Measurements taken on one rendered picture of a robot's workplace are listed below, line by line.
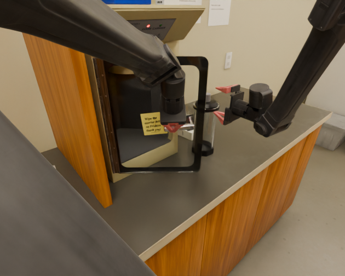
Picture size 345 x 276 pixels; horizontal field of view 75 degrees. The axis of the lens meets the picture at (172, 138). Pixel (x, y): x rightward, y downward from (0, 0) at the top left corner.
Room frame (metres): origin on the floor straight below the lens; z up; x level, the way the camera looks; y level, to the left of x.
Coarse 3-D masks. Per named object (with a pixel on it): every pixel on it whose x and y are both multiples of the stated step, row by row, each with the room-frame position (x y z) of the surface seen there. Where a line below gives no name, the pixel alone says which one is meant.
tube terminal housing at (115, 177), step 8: (152, 0) 0.77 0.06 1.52; (176, 48) 0.83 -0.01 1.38; (88, 56) 0.65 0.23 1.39; (88, 64) 0.65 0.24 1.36; (88, 72) 0.66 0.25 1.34; (96, 88) 0.63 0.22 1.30; (96, 96) 0.64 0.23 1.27; (96, 104) 0.65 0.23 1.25; (96, 112) 0.66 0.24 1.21; (104, 128) 0.63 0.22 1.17; (104, 136) 0.64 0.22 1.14; (104, 144) 0.65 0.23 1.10; (104, 152) 0.66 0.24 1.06; (112, 176) 0.63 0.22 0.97; (120, 176) 0.65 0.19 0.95
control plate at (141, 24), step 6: (132, 24) 0.62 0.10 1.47; (138, 24) 0.63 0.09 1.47; (144, 24) 0.65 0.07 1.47; (150, 24) 0.66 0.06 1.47; (156, 24) 0.67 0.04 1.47; (168, 24) 0.70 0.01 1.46; (144, 30) 0.66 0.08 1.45; (150, 30) 0.68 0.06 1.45; (156, 30) 0.69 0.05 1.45; (162, 30) 0.71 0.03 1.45; (168, 30) 0.73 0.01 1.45; (156, 36) 0.72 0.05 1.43; (162, 36) 0.73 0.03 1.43
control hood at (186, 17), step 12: (120, 12) 0.57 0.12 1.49; (132, 12) 0.59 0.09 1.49; (144, 12) 0.62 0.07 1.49; (156, 12) 0.64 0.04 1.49; (168, 12) 0.67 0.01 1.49; (180, 12) 0.70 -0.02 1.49; (192, 12) 0.73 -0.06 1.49; (180, 24) 0.74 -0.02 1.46; (192, 24) 0.77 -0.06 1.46; (168, 36) 0.75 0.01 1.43; (180, 36) 0.79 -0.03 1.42
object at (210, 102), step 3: (207, 93) 0.85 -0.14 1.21; (207, 96) 0.84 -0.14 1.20; (210, 96) 0.85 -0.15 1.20; (207, 99) 0.84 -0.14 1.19; (210, 99) 0.87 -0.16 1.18; (213, 99) 0.87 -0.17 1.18; (207, 102) 0.83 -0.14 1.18; (210, 102) 0.83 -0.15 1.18; (213, 102) 0.83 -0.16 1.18; (216, 102) 0.84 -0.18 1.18; (207, 105) 0.81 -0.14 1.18; (210, 105) 0.81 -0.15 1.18; (213, 105) 0.82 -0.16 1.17; (216, 105) 0.83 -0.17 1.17
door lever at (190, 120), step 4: (188, 120) 0.62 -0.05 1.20; (192, 120) 0.63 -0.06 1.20; (176, 124) 0.59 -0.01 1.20; (184, 124) 0.59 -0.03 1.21; (188, 124) 0.59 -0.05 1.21; (192, 124) 0.58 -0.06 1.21; (164, 128) 0.58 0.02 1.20; (172, 128) 0.58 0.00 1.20; (180, 128) 0.58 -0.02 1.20; (184, 128) 0.58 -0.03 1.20; (188, 128) 0.58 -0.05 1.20; (192, 128) 0.58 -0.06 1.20
